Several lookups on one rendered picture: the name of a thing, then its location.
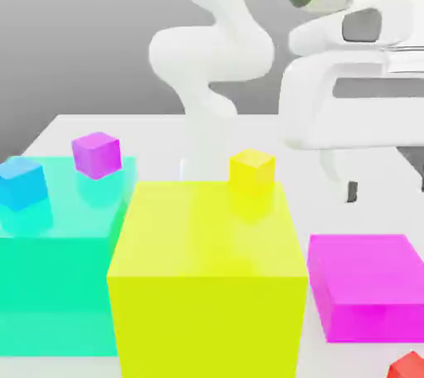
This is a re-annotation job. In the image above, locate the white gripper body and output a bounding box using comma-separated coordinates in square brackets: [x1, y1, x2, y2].
[277, 51, 424, 151]

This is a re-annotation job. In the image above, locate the small yellow cube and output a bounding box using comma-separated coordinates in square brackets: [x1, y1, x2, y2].
[229, 148, 277, 199]

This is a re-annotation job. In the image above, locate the small red cube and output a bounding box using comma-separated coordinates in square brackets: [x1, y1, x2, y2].
[386, 350, 424, 378]

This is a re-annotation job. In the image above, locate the small purple cube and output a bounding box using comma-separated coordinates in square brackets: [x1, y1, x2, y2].
[70, 131, 123, 182]

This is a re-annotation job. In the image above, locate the small blue cube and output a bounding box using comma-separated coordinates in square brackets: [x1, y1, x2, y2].
[0, 156, 50, 212]

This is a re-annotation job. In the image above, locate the large magenta box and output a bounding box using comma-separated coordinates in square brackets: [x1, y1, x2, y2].
[306, 234, 424, 343]

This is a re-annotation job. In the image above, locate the large yellow box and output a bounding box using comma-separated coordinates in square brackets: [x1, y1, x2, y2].
[106, 180, 310, 378]

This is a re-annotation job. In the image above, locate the large teal box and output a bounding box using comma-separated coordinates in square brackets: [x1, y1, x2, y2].
[0, 155, 138, 358]

